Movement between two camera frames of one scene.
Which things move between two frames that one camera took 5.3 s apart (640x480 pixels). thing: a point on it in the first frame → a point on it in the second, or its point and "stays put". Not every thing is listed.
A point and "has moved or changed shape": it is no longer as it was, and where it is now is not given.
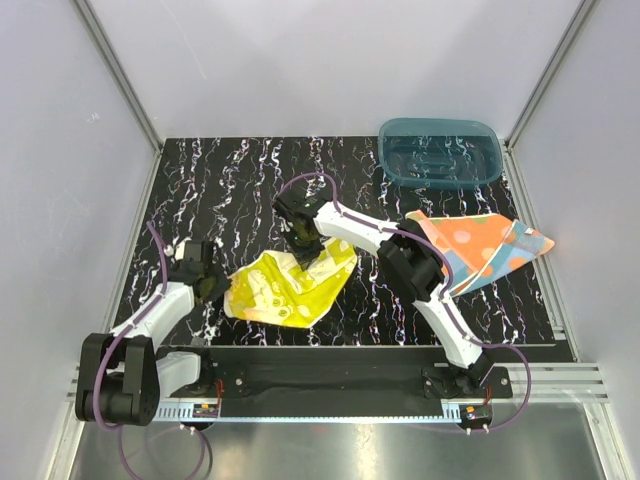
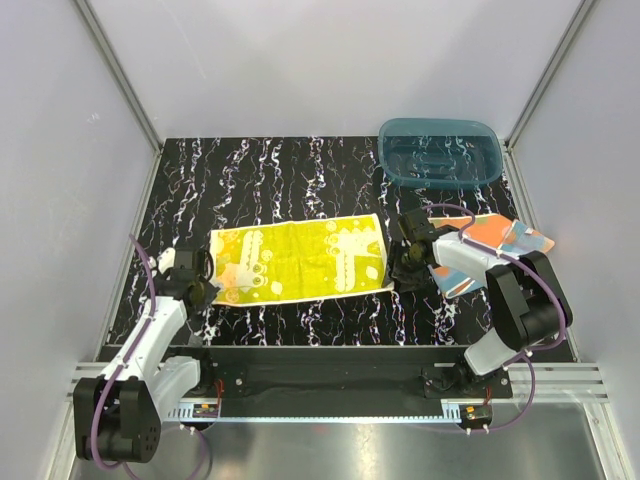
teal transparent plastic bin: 432,153 stays put
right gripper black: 305,258 → 411,282
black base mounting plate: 339,373 stays put
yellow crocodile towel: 273,285 has moved or changed shape
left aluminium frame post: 117,70 stays put
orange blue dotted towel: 480,246 stays put
